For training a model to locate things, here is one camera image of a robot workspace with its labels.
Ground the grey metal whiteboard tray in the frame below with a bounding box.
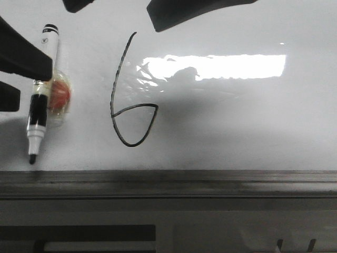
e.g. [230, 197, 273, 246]
[1, 170, 336, 199]

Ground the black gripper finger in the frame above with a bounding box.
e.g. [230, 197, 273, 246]
[146, 0, 256, 32]
[62, 0, 94, 13]
[0, 82, 21, 112]
[1, 18, 53, 81]

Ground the red magnet under tape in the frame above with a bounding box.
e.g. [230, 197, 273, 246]
[47, 69, 72, 128]

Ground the white black whiteboard marker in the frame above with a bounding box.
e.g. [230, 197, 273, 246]
[26, 24, 59, 164]

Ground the black drawn number six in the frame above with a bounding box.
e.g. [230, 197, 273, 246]
[110, 31, 159, 148]

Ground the white glossy whiteboard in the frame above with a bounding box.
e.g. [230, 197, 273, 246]
[1, 1, 336, 171]

